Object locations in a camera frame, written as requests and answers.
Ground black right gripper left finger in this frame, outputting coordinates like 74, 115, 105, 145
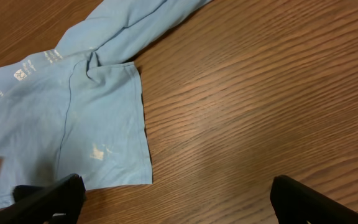
0, 174, 86, 224

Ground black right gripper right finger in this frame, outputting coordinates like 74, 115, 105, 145
270, 175, 358, 224

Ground light blue t-shirt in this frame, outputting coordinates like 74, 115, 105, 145
0, 0, 204, 208

